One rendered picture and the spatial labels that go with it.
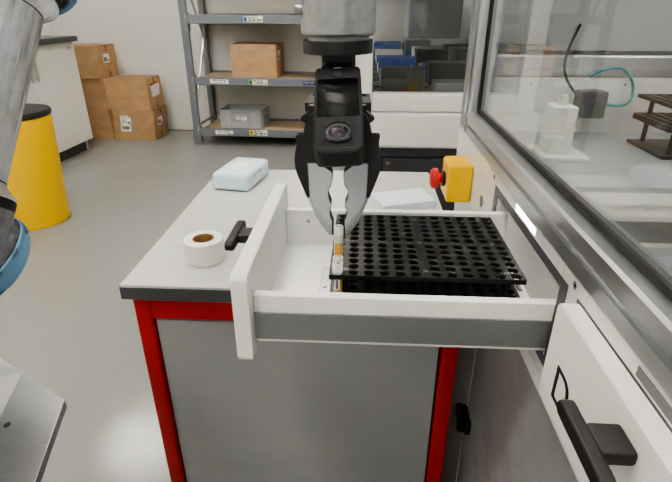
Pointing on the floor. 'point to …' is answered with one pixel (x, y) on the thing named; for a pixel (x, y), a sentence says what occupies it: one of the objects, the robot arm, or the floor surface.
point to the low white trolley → (280, 369)
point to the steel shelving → (288, 128)
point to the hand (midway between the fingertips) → (338, 226)
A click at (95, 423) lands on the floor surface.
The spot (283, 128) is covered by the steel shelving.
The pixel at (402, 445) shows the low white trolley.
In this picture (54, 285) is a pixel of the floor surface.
